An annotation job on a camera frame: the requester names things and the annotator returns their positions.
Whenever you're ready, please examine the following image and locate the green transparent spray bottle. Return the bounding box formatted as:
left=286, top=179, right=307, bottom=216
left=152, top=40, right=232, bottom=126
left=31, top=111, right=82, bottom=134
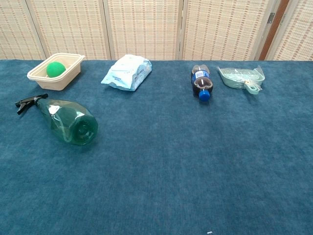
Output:
left=15, top=93, right=99, bottom=147

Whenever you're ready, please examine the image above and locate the cola bottle with blue cap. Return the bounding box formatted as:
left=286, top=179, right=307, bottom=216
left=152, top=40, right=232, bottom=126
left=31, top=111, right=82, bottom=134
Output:
left=190, top=64, right=214, bottom=102

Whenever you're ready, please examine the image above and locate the blue table cloth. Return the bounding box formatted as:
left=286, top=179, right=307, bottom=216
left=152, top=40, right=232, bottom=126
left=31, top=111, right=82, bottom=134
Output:
left=0, top=59, right=313, bottom=235

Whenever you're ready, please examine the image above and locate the light blue wet wipes pack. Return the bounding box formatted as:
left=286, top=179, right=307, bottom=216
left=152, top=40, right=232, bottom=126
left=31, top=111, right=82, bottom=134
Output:
left=100, top=54, right=152, bottom=92

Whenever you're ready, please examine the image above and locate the mint green dustpan in bag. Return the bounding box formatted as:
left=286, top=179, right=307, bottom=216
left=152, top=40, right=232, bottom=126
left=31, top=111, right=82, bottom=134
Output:
left=217, top=65, right=266, bottom=95

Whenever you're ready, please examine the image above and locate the woven folding screen panel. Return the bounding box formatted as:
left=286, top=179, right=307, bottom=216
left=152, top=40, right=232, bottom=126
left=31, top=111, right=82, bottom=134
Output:
left=0, top=0, right=46, bottom=60
left=25, top=0, right=115, bottom=61
left=268, top=0, right=313, bottom=61
left=102, top=0, right=184, bottom=61
left=181, top=0, right=278, bottom=61

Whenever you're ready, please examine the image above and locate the beige plastic food container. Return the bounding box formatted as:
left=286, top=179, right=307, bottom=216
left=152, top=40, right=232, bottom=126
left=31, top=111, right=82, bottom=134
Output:
left=26, top=52, right=86, bottom=92

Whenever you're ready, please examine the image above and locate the green foam ball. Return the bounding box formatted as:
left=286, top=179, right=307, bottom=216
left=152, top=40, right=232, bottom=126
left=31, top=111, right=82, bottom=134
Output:
left=46, top=61, right=67, bottom=78

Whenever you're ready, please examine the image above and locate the brown wooden post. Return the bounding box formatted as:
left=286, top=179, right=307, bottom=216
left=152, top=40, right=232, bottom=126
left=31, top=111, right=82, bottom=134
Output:
left=258, top=0, right=291, bottom=61

